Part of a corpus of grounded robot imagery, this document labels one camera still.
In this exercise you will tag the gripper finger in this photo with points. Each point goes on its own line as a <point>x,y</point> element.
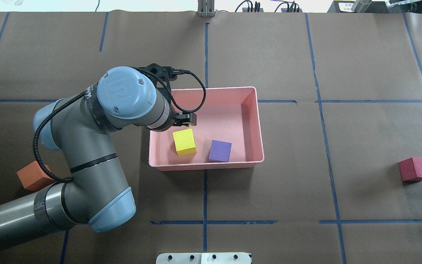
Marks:
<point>189,119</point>

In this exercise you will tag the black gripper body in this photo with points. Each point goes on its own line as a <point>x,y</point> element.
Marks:
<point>186,118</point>

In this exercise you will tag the yellow foam block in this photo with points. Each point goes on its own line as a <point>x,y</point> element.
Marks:
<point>184,142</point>

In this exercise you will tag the red foam block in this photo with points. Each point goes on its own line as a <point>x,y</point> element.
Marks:
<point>411,169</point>

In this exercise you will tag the purple foam block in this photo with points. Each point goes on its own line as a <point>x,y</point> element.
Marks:
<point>220,151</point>

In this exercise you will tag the orange foam block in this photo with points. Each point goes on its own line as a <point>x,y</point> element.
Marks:
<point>33,178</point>

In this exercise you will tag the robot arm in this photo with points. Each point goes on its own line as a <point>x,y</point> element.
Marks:
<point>72,146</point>

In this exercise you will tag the pink plastic bin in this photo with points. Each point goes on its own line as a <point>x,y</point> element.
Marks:
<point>228,115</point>

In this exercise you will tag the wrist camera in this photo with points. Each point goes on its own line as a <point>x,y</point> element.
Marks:
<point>165,73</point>

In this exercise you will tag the aluminium frame post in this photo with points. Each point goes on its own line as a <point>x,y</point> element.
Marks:
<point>206,8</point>

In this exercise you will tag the white mounting post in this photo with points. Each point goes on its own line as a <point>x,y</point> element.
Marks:
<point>205,258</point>

